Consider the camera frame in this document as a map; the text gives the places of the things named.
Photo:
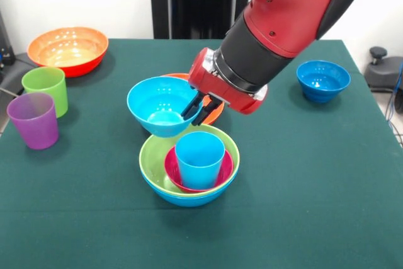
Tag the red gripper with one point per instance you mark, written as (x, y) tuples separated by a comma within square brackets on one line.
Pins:
[(217, 89)]

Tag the large orange bowl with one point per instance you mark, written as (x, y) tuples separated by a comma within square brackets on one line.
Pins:
[(215, 114), (67, 50)]

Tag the small light blue bowl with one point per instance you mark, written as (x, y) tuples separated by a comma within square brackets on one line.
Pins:
[(151, 105)]

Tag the light blue cup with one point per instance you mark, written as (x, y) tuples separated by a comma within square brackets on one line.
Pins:
[(200, 168)]

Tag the small pink bowl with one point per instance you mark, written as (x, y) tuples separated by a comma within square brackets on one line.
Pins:
[(228, 168)]

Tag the large green bowl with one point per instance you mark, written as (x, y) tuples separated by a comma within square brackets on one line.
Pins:
[(154, 158)]

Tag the large blue bowl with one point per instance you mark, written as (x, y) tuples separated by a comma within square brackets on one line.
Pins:
[(189, 200)]

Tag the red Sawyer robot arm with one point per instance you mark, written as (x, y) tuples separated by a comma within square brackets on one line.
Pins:
[(283, 14)]

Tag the dark green table cloth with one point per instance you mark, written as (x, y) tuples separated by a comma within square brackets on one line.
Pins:
[(283, 187)]

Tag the small dark blue bowl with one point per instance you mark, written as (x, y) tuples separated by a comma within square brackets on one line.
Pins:
[(324, 83)]

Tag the green cup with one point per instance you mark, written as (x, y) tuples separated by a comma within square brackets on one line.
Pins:
[(53, 92)]

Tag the purple cup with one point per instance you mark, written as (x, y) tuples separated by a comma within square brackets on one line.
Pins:
[(34, 127)]

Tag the grey stand foot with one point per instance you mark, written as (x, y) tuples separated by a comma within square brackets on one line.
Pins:
[(387, 70), (12, 73)]

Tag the black equipment box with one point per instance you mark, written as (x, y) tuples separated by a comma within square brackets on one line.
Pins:
[(4, 45)]

